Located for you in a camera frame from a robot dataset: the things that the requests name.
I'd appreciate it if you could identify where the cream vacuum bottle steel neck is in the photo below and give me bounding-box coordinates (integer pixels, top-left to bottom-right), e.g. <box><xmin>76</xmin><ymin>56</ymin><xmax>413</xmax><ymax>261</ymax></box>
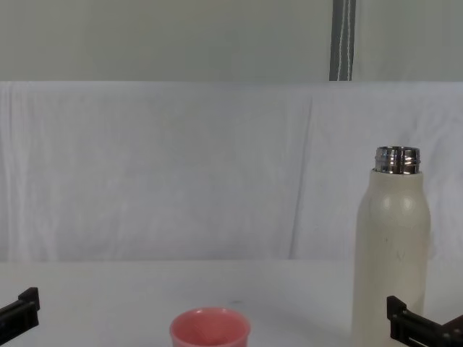
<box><xmin>351</xmin><ymin>145</ymin><xmax>432</xmax><ymax>347</ymax></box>

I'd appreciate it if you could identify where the white table cloth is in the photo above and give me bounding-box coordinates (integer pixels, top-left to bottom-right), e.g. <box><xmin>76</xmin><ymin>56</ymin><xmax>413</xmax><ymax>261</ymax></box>
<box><xmin>0</xmin><ymin>257</ymin><xmax>463</xmax><ymax>347</ymax></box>

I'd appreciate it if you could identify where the pink cup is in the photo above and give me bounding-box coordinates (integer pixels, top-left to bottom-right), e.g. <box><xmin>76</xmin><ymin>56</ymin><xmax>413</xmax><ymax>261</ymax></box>
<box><xmin>169</xmin><ymin>307</ymin><xmax>252</xmax><ymax>347</ymax></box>

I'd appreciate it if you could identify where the white wrinkled draped cloth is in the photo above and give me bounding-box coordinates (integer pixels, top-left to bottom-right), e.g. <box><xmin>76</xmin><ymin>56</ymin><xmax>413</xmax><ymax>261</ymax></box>
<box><xmin>0</xmin><ymin>80</ymin><xmax>463</xmax><ymax>263</ymax></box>

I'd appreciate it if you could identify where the grey striped post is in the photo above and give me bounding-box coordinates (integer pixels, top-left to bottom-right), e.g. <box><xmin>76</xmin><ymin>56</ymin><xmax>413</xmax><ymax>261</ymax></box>
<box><xmin>328</xmin><ymin>0</ymin><xmax>355</xmax><ymax>82</ymax></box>

